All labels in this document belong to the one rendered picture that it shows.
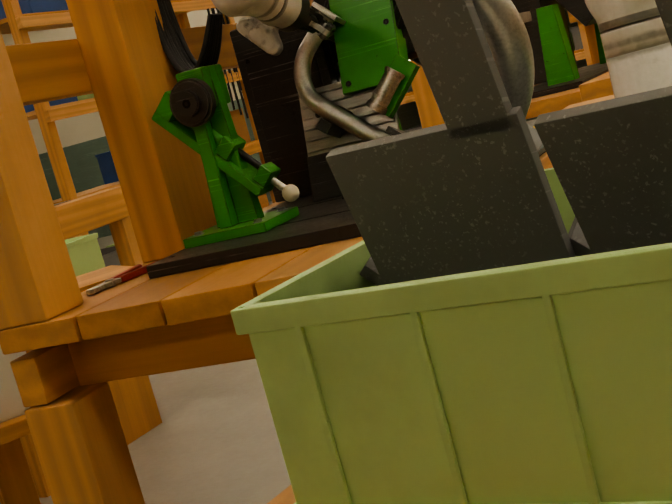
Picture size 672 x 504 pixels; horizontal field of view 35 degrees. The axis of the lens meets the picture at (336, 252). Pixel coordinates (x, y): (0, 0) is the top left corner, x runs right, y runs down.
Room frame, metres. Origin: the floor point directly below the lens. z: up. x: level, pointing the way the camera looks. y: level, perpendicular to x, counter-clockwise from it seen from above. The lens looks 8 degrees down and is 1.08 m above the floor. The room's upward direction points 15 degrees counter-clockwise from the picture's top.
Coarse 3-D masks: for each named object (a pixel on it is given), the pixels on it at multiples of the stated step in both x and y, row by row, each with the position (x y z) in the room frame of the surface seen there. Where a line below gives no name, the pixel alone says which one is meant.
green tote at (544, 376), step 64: (576, 256) 1.00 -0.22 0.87; (640, 256) 0.56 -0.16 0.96; (256, 320) 0.70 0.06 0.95; (320, 320) 0.67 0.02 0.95; (384, 320) 0.65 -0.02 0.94; (448, 320) 0.63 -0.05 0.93; (512, 320) 0.61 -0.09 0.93; (576, 320) 0.59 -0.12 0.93; (640, 320) 0.57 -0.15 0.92; (320, 384) 0.68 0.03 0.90; (384, 384) 0.66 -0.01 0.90; (448, 384) 0.63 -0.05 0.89; (512, 384) 0.61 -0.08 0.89; (576, 384) 0.59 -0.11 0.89; (640, 384) 0.57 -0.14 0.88; (320, 448) 0.69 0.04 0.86; (384, 448) 0.66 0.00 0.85; (448, 448) 0.64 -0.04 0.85; (512, 448) 0.62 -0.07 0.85; (576, 448) 0.60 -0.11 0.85; (640, 448) 0.58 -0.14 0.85
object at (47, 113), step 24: (0, 0) 7.09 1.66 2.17; (24, 0) 6.97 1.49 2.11; (48, 0) 7.09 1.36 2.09; (192, 0) 8.38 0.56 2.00; (0, 24) 6.81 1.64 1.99; (24, 24) 6.72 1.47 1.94; (48, 24) 6.90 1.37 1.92; (72, 24) 7.76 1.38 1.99; (48, 120) 6.72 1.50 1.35; (240, 120) 8.68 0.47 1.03; (48, 144) 6.75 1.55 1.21; (72, 192) 6.76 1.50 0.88; (120, 264) 7.03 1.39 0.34
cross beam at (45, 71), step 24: (24, 48) 1.71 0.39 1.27; (48, 48) 1.77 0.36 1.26; (72, 48) 1.82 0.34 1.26; (192, 48) 2.18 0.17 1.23; (24, 72) 1.70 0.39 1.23; (48, 72) 1.75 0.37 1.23; (72, 72) 1.81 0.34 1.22; (24, 96) 1.68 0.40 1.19; (48, 96) 1.73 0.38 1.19; (72, 96) 1.85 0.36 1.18
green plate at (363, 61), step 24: (336, 0) 1.93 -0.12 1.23; (360, 0) 1.91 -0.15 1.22; (384, 0) 1.89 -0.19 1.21; (336, 24) 1.92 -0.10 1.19; (360, 24) 1.90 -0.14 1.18; (384, 24) 1.88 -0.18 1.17; (336, 48) 1.92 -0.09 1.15; (360, 48) 1.89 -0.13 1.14; (384, 48) 1.87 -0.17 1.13; (360, 72) 1.89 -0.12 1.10
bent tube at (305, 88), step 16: (336, 16) 1.88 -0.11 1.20; (304, 48) 1.90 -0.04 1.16; (304, 64) 1.90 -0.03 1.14; (304, 80) 1.90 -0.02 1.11; (304, 96) 1.89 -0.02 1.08; (320, 96) 1.89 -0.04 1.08; (320, 112) 1.87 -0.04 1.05; (336, 112) 1.86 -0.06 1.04; (352, 128) 1.84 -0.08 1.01; (368, 128) 1.83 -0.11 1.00
